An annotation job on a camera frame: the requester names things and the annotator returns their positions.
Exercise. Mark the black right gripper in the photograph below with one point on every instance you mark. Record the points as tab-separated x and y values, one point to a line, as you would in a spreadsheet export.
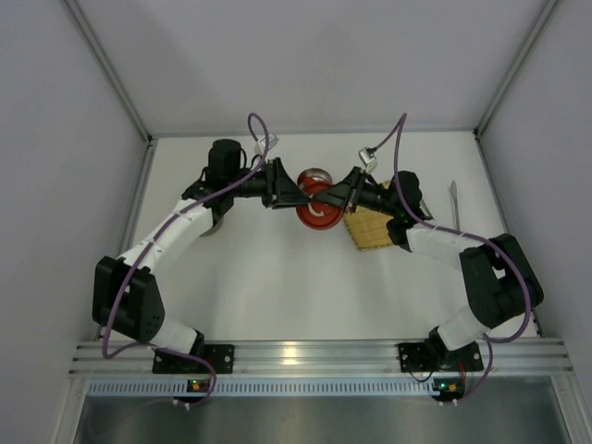
356	188

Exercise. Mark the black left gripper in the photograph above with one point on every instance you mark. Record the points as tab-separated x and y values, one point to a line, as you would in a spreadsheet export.
273	183

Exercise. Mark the red sausage toy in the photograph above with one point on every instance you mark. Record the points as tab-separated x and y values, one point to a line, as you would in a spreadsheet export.
312	186

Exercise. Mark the red steel lunch box bowl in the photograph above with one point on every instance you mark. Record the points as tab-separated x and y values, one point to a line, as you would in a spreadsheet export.
313	172

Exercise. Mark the red round lid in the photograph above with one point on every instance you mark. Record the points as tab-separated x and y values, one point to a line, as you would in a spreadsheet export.
319	216

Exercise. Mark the steel tongs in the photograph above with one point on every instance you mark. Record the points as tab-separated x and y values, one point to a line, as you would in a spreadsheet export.
453	191

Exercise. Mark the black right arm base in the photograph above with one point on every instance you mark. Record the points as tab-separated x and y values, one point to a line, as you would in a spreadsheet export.
425	357

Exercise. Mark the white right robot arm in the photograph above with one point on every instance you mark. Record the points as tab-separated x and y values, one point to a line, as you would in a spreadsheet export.
498	280

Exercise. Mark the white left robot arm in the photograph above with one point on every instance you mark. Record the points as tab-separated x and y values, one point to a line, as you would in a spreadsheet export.
126	296

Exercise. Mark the bamboo sushi mat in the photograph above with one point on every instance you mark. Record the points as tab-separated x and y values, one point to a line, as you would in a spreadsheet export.
368	229

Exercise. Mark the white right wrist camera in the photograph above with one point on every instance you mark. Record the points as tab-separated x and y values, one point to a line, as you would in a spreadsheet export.
367	157

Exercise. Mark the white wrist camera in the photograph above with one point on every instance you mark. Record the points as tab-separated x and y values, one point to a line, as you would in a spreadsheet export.
265	144
367	157

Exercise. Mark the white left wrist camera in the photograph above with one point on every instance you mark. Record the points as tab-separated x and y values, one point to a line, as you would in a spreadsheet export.
265	144

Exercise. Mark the aluminium front rail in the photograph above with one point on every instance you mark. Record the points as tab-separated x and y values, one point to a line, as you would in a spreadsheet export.
374	357

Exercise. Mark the slotted cable duct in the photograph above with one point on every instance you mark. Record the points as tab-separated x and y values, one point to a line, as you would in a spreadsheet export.
268	387

